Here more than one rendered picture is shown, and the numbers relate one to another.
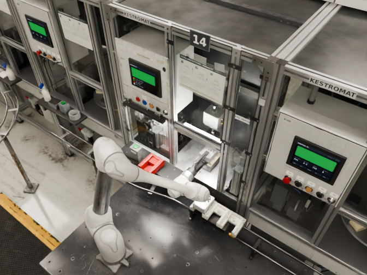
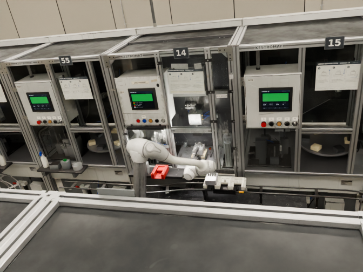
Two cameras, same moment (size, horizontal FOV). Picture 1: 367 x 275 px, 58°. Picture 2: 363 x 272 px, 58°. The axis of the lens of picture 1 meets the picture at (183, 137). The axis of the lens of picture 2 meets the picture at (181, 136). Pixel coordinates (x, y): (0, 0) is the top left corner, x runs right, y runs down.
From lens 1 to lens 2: 1.23 m
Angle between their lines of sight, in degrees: 22
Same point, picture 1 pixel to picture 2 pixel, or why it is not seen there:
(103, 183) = (141, 174)
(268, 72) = (230, 54)
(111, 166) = (151, 145)
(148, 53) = (143, 77)
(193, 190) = (204, 163)
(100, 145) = (134, 141)
